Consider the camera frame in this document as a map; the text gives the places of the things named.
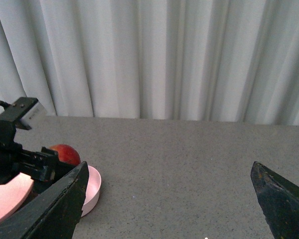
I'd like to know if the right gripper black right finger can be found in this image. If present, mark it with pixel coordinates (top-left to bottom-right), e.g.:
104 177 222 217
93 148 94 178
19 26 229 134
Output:
251 161 299 239

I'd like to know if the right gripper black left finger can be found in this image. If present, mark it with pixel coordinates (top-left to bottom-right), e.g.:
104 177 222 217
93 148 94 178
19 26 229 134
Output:
0 161 89 239

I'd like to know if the pink plate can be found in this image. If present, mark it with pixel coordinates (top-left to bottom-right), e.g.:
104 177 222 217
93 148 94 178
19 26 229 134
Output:
0 173 34 223

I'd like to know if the white curtain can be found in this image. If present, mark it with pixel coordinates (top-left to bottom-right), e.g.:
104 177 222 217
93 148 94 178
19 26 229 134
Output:
0 0 299 125

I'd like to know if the red apple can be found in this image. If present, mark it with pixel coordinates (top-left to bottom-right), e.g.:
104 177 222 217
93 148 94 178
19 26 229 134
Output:
50 144 81 166

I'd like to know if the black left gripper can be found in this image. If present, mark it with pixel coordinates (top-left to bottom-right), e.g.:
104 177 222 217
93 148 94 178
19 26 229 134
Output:
0 120 75 193

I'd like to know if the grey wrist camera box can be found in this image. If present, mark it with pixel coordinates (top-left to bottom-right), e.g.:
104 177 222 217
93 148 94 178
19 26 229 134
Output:
6 97 45 130

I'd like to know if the pink bowl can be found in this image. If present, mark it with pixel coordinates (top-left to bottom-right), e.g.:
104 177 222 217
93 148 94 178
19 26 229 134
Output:
81 165 102 217

